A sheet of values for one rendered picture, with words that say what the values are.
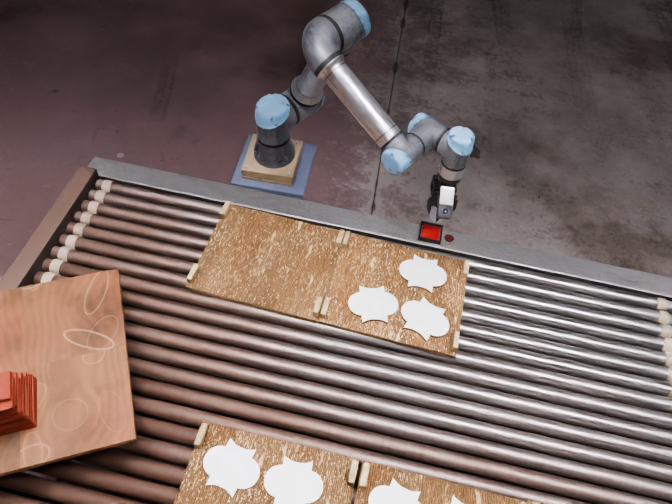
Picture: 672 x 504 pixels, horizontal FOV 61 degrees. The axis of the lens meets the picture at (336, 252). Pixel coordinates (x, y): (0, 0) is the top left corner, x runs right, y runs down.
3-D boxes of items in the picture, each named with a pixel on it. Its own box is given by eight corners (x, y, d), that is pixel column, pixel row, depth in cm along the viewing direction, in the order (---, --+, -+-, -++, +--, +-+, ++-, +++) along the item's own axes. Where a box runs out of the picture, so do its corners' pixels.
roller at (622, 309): (96, 195, 198) (92, 185, 194) (668, 318, 185) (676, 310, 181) (89, 205, 195) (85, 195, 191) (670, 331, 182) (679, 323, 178)
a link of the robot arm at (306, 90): (269, 107, 205) (318, 6, 156) (299, 87, 211) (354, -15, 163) (291, 132, 205) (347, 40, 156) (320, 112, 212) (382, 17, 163)
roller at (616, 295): (103, 184, 201) (99, 175, 197) (666, 305, 188) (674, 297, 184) (96, 194, 198) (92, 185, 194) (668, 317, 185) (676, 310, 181)
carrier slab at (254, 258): (227, 206, 194) (227, 203, 192) (345, 235, 190) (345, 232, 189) (185, 289, 173) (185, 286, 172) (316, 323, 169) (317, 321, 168)
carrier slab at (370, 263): (345, 234, 190) (345, 231, 189) (467, 264, 186) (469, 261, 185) (317, 323, 169) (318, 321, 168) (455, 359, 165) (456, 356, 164)
